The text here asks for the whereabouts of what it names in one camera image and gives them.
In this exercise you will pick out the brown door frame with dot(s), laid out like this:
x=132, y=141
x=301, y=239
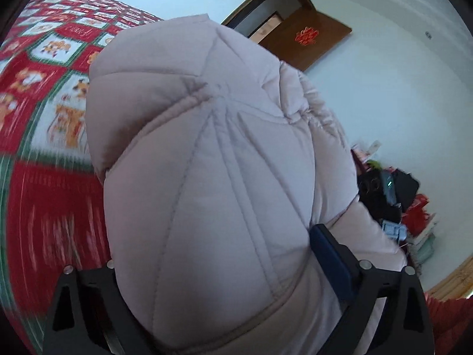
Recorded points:
x=255, y=0

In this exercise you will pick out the red paper door decoration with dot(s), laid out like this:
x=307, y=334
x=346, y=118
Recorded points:
x=304, y=36

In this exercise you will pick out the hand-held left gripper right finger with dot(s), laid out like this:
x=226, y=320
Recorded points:
x=329, y=262

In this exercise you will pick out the red checkered printed blanket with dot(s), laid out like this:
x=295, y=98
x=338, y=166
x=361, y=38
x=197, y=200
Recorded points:
x=48, y=125

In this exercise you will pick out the stack of pale boxes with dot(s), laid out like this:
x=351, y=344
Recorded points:
x=423, y=246

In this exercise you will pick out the brown wooden door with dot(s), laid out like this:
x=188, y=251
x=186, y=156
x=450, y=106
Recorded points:
x=314, y=37

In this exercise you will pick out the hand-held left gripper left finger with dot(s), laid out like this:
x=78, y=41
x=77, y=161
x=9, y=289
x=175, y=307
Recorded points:
x=92, y=284

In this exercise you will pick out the beige puffer jacket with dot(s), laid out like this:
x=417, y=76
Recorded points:
x=221, y=173

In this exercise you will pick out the red bags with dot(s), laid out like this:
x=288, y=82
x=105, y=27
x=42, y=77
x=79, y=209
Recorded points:
x=419, y=214

